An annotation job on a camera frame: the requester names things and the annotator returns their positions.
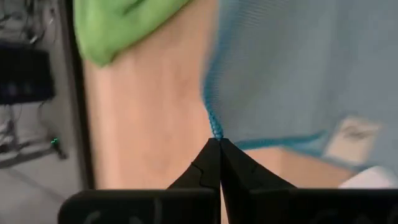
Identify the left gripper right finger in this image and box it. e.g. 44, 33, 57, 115
220, 138, 398, 224

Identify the black metal table frame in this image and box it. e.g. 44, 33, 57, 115
58, 0, 96, 191

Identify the green microfiber towel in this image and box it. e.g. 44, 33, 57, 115
73, 0, 192, 68

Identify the blue towel with white tag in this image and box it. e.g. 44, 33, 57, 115
201, 0, 398, 190

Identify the black perforated computer case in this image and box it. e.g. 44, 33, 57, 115
0, 42, 57, 106

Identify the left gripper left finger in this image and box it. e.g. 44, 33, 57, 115
57, 138, 222, 224

